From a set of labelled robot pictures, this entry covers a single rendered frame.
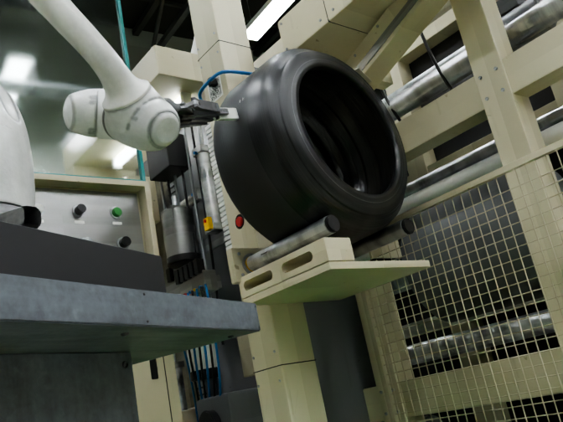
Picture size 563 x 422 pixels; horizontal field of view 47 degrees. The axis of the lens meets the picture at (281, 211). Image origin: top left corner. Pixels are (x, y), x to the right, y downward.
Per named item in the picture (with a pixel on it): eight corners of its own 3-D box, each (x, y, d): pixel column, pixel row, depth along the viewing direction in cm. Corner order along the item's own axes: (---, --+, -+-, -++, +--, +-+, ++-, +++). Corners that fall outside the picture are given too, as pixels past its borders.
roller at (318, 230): (244, 271, 177) (243, 255, 179) (257, 273, 180) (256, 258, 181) (327, 229, 152) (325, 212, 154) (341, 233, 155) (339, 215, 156)
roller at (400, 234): (316, 258, 196) (326, 254, 199) (322, 271, 195) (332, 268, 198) (400, 219, 171) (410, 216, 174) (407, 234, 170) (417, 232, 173)
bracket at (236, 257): (231, 285, 176) (225, 250, 179) (336, 280, 201) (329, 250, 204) (238, 281, 173) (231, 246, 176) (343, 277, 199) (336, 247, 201)
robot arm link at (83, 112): (120, 133, 150) (149, 143, 140) (54, 134, 139) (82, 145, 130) (121, 86, 147) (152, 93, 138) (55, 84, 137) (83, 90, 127)
